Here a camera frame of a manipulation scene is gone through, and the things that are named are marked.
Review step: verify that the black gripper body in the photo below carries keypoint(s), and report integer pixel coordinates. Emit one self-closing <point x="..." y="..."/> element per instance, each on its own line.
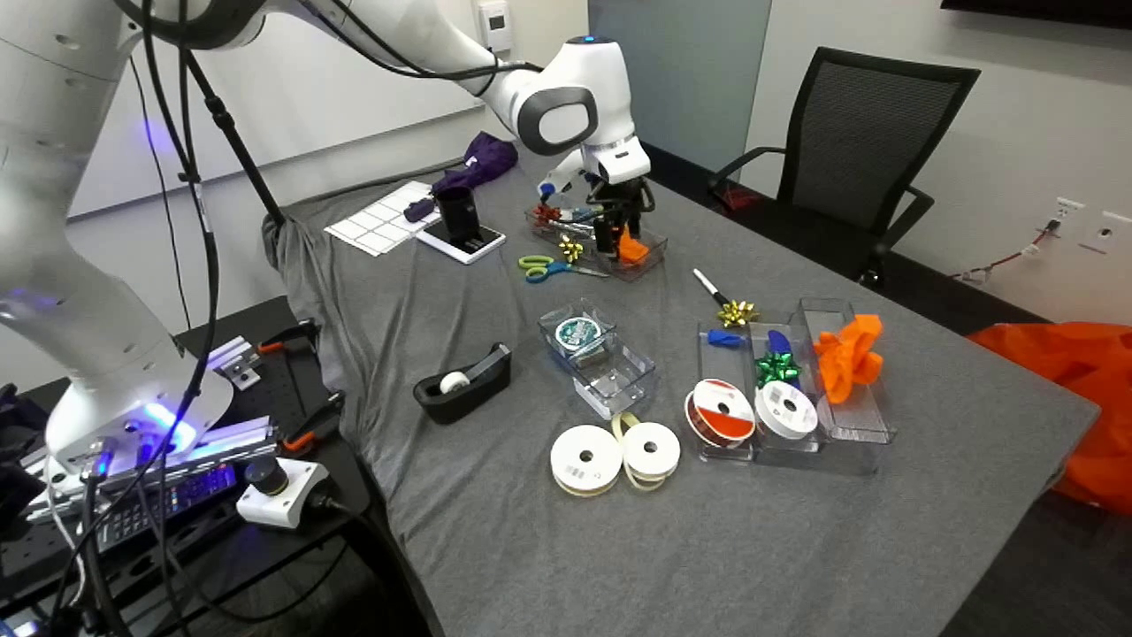
<point x="619" y="196"/>

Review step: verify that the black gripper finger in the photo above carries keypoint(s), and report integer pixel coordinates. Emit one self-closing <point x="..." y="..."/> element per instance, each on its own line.
<point x="606" y="236"/>
<point x="636" y="222"/>

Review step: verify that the green gift bow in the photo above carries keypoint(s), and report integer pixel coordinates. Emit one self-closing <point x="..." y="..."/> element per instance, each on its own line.
<point x="775" y="368"/>

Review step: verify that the orange tissue in small tray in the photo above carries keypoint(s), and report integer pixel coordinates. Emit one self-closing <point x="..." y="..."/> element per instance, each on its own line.
<point x="631" y="252"/>

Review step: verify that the clear plastic organizer tray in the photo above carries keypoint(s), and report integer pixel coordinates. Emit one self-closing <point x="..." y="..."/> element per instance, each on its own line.
<point x="592" y="243"/>

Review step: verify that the gold gift bow in tray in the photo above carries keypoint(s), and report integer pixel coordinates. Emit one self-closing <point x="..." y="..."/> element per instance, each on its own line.
<point x="570" y="250"/>

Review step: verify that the red gift bow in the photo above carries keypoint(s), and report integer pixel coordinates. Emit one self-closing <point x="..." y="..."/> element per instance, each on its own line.
<point x="547" y="213"/>

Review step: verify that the green blue scissors near tray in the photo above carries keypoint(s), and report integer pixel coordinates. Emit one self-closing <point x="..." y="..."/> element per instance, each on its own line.
<point x="547" y="268"/>

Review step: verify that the teal ribbon spool in box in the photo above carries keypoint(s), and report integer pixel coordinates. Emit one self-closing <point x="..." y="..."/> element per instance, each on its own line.
<point x="577" y="338"/>

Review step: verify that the grey table cloth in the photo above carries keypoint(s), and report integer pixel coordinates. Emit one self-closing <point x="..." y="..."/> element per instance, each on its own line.
<point x="718" y="548"/>

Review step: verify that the red white ribbon spool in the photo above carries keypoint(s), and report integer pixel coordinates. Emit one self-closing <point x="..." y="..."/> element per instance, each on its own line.
<point x="718" y="416"/>

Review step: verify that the white ribbon spool right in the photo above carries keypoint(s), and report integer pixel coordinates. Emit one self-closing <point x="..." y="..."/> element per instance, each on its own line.
<point x="650" y="453"/>

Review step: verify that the white ribbon spool left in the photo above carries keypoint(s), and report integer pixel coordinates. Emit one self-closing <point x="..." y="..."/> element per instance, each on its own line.
<point x="585" y="460"/>

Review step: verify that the black tape dispenser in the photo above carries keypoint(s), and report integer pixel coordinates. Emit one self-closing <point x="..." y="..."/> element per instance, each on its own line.
<point x="454" y="395"/>

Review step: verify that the white label sheet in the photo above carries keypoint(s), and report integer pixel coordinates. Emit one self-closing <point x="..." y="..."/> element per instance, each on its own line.
<point x="390" y="222"/>

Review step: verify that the black mesh office chair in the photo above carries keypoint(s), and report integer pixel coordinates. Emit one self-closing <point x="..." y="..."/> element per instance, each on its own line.
<point x="844" y="180"/>

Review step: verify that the white spool in tray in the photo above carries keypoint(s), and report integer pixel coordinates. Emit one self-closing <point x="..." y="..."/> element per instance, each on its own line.
<point x="785" y="410"/>

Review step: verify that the clear triple compartment tray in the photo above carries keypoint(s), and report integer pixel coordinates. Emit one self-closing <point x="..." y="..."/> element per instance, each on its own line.
<point x="845" y="434"/>

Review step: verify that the orange crepe paper bundle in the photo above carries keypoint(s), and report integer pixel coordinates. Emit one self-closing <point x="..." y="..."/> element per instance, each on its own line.
<point x="849" y="360"/>

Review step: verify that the wall mounted black television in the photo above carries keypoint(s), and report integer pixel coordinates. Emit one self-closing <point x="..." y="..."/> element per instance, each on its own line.
<point x="1071" y="13"/>

